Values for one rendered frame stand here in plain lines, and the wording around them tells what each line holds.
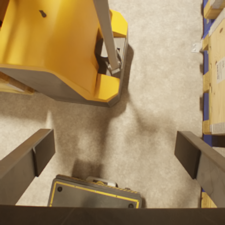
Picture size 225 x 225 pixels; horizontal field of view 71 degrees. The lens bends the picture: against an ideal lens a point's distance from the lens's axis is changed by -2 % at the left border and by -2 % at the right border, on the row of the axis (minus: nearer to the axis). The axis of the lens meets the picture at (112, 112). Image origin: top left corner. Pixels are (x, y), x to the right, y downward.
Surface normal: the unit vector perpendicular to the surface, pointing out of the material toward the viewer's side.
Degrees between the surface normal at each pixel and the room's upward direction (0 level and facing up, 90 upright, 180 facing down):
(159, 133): 0
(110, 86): 22
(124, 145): 0
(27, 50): 0
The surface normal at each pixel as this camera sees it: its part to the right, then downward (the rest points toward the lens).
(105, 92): 0.27, -0.11
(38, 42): -0.11, -0.17
